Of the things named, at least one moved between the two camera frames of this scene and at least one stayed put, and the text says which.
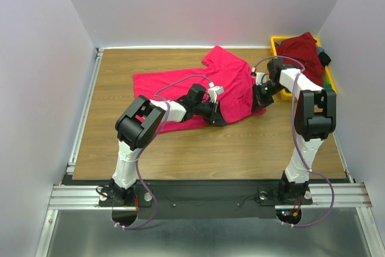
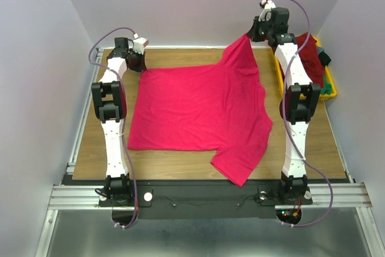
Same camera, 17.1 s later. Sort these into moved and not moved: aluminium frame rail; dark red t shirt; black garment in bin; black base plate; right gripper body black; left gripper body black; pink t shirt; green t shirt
Moved: left gripper body black; pink t shirt; right gripper body black
Not moved: dark red t shirt; aluminium frame rail; black base plate; green t shirt; black garment in bin
